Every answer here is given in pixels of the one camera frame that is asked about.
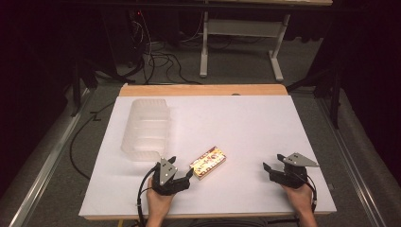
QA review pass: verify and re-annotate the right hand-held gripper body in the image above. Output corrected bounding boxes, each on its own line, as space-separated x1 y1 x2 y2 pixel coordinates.
269 152 321 190

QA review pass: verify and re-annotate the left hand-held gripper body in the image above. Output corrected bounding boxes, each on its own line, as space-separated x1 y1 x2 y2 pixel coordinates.
151 157 191 197

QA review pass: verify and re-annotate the red and yellow printed box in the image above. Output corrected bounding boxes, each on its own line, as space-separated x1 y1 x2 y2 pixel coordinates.
189 146 227 181

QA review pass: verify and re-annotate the person's right hand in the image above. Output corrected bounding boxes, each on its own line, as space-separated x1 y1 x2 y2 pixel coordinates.
281 183 315 217

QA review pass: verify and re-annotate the person's left hand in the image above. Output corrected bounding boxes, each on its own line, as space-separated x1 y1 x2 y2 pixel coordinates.
146 176 176 218

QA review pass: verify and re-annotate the translucent plastic container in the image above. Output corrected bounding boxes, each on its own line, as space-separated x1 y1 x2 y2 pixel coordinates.
120 97 171 163

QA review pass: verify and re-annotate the black metal stand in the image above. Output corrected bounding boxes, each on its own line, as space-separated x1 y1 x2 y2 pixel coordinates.
69 58 137 117
286 66 344 131

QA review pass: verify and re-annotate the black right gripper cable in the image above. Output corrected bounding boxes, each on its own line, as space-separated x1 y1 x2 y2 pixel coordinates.
296 173 318 214

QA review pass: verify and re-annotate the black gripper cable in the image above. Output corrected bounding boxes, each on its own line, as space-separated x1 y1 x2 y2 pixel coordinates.
296 173 318 214
135 166 159 227

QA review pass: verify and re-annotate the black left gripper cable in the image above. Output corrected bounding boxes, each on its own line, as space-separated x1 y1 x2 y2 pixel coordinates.
135 166 159 227

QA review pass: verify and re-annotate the metal floor rail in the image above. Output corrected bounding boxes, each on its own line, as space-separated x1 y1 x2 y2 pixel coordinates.
9 87 96 227
315 96 379 227

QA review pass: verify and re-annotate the long black floor cable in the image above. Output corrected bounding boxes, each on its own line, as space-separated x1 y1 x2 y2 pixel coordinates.
69 100 118 181

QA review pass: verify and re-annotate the tangle of black floor cables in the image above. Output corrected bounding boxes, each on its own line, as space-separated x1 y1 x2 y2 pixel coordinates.
126 12 203 85

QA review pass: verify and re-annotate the white metal desk frame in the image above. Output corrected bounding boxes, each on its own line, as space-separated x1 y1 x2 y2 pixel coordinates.
199 10 292 83

